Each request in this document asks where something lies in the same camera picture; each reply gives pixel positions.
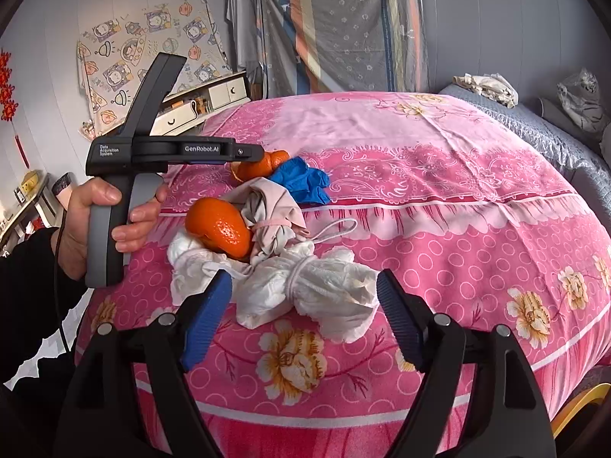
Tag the person's left forearm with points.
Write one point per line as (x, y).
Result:
(28, 296)

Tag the striped sheet over wardrobe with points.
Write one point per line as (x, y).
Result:
(343, 33)

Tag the pink floral blanket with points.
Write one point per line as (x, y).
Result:
(429, 200)

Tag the white tiger plush toy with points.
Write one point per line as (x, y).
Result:
(582, 100)

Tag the grey bolster pillow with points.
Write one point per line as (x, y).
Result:
(553, 114)

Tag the white low cabinet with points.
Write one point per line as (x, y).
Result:
(229, 90)

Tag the beige crumpled cloth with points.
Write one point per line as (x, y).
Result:
(487, 87)

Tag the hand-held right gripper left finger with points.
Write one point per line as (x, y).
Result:
(207, 317)

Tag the red hanging wall decoration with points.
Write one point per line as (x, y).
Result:
(5, 86)

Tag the person's left hand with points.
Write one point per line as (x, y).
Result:
(76, 229)

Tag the large orange peel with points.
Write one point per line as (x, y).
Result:
(215, 224)

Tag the blue disposable glove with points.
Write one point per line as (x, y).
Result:
(300, 181)

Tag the white hanging cloth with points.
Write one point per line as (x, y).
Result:
(241, 19)

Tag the white side cabinet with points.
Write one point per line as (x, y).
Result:
(28, 207)

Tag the small orange peel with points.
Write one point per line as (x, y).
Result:
(265, 164)

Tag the cartoon wall poster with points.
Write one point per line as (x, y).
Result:
(119, 47)

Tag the grey quilted sofa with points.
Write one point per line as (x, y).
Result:
(525, 129)

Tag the pink face mask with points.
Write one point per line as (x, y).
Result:
(272, 205)

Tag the yellow bin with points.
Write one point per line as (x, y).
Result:
(577, 405)

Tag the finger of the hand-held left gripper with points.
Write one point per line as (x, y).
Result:
(248, 154)

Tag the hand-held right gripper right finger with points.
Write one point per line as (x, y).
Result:
(398, 317)

